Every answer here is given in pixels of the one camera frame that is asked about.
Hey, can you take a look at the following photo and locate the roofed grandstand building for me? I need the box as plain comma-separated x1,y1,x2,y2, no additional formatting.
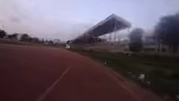
65,7,179,65

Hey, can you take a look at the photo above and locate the row of distant trees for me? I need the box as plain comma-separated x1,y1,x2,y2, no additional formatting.
0,27,67,49

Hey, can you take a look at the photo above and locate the red running track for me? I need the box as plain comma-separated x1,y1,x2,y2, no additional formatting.
0,39,179,101

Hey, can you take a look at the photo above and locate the grass field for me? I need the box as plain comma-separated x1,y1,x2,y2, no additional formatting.
0,37,66,54

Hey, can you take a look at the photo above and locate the large dark tree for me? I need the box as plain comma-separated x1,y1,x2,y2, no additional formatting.
150,8,179,55

